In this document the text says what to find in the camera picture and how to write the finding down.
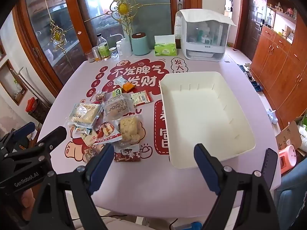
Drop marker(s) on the pink printed table cover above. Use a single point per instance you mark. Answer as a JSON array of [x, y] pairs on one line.
[[144, 184]]

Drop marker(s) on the dark smartphone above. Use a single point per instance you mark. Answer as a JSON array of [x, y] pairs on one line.
[[269, 164]]

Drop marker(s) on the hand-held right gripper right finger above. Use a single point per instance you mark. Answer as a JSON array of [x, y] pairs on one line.
[[206, 170]]

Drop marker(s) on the clear nut packet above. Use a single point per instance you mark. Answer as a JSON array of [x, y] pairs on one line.
[[100, 96]]

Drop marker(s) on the clear sandwich packet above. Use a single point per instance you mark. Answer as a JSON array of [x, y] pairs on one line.
[[84, 115]]

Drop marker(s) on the red white bun packet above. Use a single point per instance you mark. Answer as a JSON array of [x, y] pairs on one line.
[[106, 131]]

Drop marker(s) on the blue white snack packet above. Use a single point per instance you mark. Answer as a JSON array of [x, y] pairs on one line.
[[81, 130]]

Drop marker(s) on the dark wooden door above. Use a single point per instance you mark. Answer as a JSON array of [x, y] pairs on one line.
[[254, 21]]

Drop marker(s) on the white red snack packet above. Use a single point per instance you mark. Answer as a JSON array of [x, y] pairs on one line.
[[87, 139]]

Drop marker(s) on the blue cloth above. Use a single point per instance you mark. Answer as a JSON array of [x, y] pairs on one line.
[[293, 206]]

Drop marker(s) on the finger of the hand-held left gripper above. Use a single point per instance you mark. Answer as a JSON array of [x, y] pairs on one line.
[[24, 129], [54, 134]]

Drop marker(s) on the wooden picture frame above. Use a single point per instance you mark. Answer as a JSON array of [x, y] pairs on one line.
[[13, 83]]

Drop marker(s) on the white squeeze bottle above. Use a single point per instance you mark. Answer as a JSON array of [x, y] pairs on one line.
[[126, 48]]

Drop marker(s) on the cardboard box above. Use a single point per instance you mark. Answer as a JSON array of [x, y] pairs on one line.
[[287, 136]]

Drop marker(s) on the small white bottle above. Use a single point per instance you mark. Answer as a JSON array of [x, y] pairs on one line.
[[119, 48]]

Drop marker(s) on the white plastic bin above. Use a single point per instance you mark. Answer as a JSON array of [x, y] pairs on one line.
[[201, 110]]

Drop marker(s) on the clear dried date packet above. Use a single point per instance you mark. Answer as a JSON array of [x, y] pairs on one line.
[[90, 154]]

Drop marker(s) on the mint green canister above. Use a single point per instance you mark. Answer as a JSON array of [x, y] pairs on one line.
[[140, 44]]

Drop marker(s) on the red plastic container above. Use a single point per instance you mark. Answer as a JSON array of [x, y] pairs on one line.
[[31, 104]]

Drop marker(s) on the glass door with gold ornaments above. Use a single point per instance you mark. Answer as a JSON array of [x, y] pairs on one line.
[[72, 16]]

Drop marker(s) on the glass bottle with green label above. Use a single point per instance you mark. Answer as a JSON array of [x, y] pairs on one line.
[[103, 49]]

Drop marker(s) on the pink plastic stool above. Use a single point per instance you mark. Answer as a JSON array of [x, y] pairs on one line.
[[287, 159]]

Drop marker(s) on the green tissue box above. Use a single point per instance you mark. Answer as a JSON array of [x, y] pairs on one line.
[[165, 48]]

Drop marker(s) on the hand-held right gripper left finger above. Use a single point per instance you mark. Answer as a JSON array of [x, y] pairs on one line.
[[100, 167]]

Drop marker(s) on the small glass jar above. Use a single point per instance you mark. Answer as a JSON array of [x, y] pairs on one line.
[[113, 53]]

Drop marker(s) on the small glass cup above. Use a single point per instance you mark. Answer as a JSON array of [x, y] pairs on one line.
[[90, 57]]

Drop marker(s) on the row of shoes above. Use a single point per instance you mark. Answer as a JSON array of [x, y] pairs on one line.
[[251, 76]]

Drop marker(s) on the clear printed bread packet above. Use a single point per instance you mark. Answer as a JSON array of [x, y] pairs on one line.
[[117, 106]]

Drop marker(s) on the brown red snack packet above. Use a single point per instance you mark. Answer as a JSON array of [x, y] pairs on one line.
[[127, 155]]

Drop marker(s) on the clear crumbly cake packet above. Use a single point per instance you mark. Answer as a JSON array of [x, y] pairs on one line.
[[129, 128]]

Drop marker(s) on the blue plastic object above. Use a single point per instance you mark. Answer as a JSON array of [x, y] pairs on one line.
[[190, 226]]

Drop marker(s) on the red white sachet packet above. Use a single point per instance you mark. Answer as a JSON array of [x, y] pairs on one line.
[[140, 98]]

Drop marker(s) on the white orange snack packet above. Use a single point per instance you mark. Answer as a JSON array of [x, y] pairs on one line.
[[127, 86]]

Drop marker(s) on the small green snack packet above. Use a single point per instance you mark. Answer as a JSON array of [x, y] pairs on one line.
[[117, 92]]

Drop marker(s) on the wooden wall cabinet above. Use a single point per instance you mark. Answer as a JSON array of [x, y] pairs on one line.
[[280, 60]]

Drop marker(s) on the person's left hand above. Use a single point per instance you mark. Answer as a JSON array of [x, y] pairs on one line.
[[27, 198]]

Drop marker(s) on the white cosmetics storage box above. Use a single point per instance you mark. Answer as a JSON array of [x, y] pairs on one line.
[[203, 36]]

